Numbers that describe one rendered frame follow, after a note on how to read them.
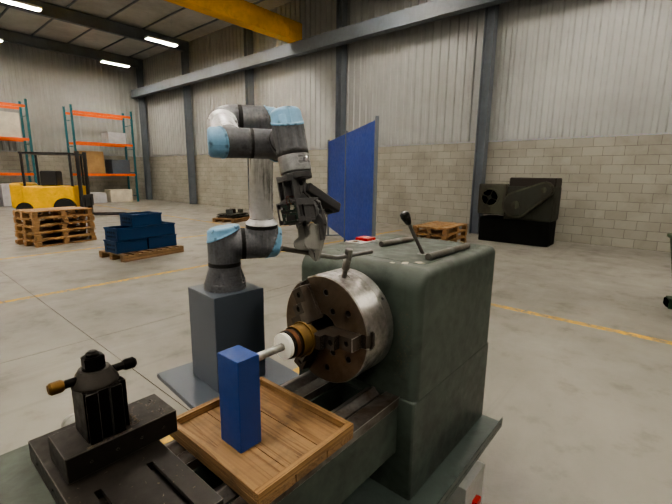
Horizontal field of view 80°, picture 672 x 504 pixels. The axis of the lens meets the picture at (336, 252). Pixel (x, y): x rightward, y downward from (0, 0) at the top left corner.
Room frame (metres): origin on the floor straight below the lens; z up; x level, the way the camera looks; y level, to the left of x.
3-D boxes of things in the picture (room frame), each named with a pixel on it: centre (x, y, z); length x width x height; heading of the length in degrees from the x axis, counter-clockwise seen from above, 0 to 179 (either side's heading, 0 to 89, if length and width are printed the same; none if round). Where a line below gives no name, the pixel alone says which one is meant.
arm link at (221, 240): (1.43, 0.40, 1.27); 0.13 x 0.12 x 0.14; 109
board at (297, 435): (0.90, 0.19, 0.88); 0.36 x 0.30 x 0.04; 50
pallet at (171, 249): (7.37, 3.65, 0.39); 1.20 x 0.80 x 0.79; 147
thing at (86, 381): (0.70, 0.46, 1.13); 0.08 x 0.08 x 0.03
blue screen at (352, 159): (7.96, -0.18, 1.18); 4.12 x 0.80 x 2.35; 11
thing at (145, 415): (0.72, 0.44, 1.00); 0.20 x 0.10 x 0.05; 140
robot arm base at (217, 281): (1.42, 0.41, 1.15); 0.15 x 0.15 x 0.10
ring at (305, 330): (1.00, 0.10, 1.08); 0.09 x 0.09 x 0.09; 50
